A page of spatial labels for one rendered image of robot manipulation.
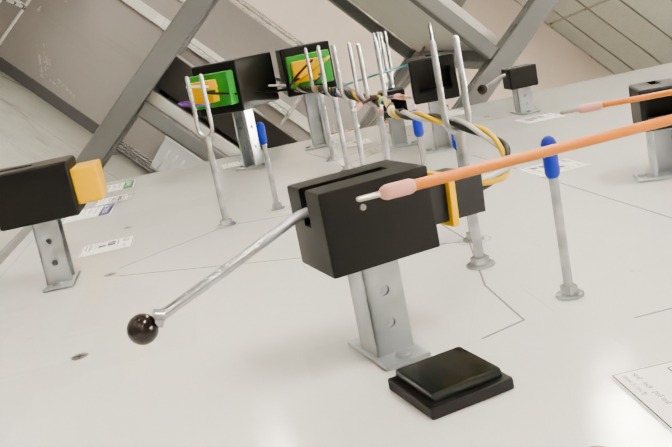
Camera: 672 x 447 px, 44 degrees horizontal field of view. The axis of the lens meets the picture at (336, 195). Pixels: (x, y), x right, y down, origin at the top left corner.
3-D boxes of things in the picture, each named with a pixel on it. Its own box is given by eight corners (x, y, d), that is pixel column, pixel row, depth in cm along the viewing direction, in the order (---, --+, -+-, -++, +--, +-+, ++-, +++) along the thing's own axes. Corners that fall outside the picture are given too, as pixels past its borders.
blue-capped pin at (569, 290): (549, 296, 45) (526, 138, 43) (572, 288, 45) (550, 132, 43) (567, 303, 43) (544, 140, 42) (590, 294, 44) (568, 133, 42)
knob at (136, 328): (128, 344, 37) (120, 315, 37) (158, 335, 38) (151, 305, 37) (133, 353, 36) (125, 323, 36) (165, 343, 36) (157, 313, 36)
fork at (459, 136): (475, 272, 51) (436, 39, 48) (459, 267, 53) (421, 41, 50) (502, 263, 52) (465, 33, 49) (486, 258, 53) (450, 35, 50)
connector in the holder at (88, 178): (84, 196, 70) (76, 163, 69) (108, 191, 70) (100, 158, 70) (78, 205, 66) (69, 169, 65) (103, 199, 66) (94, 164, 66)
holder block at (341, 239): (301, 263, 42) (285, 185, 41) (400, 233, 44) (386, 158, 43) (334, 280, 38) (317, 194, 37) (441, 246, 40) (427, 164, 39)
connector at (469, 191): (376, 224, 42) (370, 185, 42) (454, 203, 44) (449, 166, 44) (408, 232, 40) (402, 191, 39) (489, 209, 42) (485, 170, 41)
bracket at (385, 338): (347, 345, 43) (329, 253, 42) (388, 331, 44) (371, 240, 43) (387, 372, 39) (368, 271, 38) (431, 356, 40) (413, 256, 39)
